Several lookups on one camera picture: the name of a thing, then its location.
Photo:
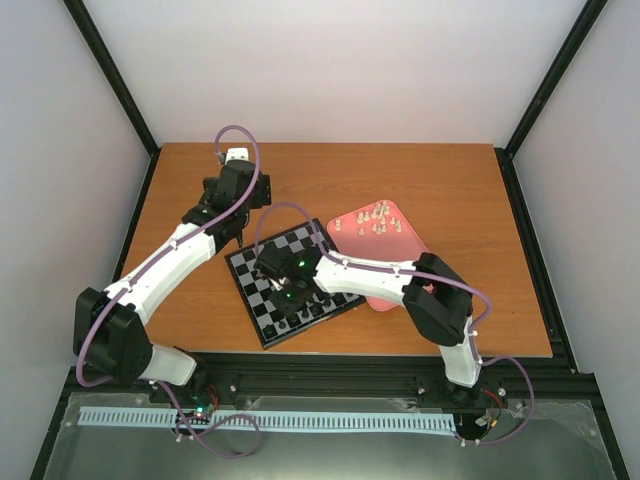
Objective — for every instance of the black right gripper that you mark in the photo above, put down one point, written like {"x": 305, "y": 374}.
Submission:
{"x": 286, "y": 307}

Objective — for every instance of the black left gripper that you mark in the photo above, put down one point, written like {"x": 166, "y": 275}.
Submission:
{"x": 264, "y": 185}

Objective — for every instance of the black rook chess piece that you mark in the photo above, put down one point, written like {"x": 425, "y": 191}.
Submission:
{"x": 270, "y": 331}

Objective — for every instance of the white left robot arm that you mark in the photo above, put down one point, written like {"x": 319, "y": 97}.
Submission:
{"x": 110, "y": 324}

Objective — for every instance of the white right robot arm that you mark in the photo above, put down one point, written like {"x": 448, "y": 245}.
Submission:
{"x": 438, "y": 301}

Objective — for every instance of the black and grey chessboard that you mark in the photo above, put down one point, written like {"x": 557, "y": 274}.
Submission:
{"x": 255, "y": 291}

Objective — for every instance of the pink plastic tray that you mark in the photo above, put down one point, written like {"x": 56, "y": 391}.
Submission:
{"x": 392, "y": 246}

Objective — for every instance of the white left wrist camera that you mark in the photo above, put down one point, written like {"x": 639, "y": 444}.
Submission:
{"x": 237, "y": 154}

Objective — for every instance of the light blue slotted cable duct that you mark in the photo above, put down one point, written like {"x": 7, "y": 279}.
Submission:
{"x": 272, "y": 421}

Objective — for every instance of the black right frame post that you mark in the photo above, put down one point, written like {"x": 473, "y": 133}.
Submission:
{"x": 568, "y": 50}

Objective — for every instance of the black frame post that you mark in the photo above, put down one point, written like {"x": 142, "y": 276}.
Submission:
{"x": 568, "y": 50}
{"x": 89, "y": 31}

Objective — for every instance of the black left frame post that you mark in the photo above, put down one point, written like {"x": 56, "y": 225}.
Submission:
{"x": 89, "y": 31}

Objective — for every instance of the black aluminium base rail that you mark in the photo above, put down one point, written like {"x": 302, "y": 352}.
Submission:
{"x": 238, "y": 377}

